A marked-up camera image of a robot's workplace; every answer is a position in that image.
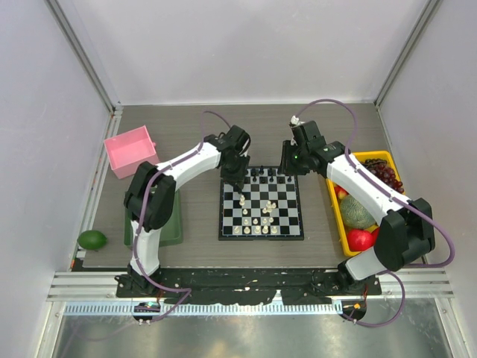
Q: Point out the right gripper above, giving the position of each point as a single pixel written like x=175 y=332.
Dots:
x=286 y=167

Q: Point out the purple grape bunch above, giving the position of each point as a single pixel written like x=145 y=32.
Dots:
x=385 y=173

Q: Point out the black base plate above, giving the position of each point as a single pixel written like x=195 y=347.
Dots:
x=243 y=286

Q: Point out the red apple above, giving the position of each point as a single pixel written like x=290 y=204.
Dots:
x=360 y=240

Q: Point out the green cantaloupe melon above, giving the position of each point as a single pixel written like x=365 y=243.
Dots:
x=354 y=215

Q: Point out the black white chessboard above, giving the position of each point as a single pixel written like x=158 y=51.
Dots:
x=267 y=207

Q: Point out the green plastic tray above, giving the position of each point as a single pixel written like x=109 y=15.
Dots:
x=172 y=232

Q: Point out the aluminium frame rail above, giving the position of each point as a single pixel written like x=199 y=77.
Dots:
x=69 y=22

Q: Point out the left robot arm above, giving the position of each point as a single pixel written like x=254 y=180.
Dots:
x=149 y=201

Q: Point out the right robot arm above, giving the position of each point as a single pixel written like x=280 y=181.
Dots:
x=405 y=231

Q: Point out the green lime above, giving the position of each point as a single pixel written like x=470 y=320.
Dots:
x=92 y=240

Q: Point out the pink plastic box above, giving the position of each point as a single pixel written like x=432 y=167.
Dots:
x=128 y=150

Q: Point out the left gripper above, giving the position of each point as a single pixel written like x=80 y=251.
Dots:
x=239 y=177

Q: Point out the yellow plastic bin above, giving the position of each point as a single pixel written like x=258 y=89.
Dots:
x=342 y=229

